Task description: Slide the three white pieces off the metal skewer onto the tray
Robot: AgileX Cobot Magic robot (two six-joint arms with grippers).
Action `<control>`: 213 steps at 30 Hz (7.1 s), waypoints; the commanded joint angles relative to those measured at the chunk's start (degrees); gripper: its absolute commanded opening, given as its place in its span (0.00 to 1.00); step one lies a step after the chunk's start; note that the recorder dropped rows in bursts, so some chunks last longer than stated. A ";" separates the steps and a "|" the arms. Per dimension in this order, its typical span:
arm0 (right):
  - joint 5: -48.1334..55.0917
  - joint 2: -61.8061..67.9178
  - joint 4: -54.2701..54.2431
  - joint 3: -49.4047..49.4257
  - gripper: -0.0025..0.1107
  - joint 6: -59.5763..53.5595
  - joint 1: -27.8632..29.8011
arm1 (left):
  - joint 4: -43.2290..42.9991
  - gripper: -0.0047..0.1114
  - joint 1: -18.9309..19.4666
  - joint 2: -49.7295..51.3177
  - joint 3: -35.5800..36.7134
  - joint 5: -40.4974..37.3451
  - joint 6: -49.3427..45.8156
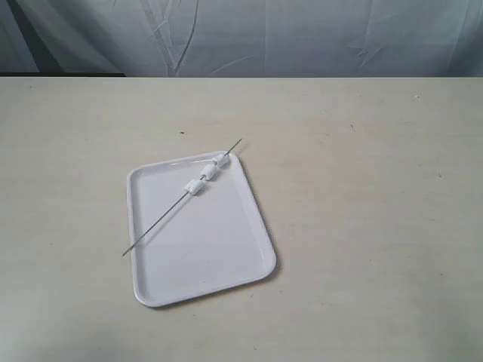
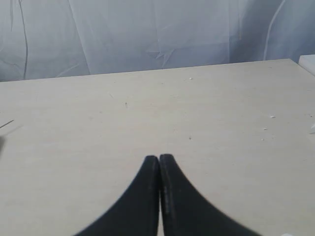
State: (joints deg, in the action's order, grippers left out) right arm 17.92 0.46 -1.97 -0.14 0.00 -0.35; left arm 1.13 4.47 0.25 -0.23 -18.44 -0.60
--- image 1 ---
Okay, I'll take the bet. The white rectangular plastic tray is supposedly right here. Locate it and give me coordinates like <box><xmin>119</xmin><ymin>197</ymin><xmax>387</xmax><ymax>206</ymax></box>
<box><xmin>127</xmin><ymin>152</ymin><xmax>277</xmax><ymax>308</ymax></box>

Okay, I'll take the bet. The white marshmallow tip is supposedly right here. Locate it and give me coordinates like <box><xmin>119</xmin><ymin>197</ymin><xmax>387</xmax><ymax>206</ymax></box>
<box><xmin>211</xmin><ymin>153</ymin><xmax>229</xmax><ymax>169</ymax></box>

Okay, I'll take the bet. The thin metal skewer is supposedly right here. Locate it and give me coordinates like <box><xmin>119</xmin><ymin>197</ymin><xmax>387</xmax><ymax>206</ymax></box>
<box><xmin>122</xmin><ymin>138</ymin><xmax>243</xmax><ymax>256</ymax></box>

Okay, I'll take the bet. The grey wrinkled backdrop cloth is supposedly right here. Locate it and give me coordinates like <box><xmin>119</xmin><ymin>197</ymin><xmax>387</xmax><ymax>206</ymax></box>
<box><xmin>1</xmin><ymin>0</ymin><xmax>482</xmax><ymax>77</ymax></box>

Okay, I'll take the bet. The white marshmallow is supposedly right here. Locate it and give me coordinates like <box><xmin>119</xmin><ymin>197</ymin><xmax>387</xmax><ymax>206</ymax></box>
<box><xmin>200</xmin><ymin>164</ymin><xmax>218</xmax><ymax>181</ymax></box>
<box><xmin>184</xmin><ymin>179</ymin><xmax>205</xmax><ymax>195</ymax></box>

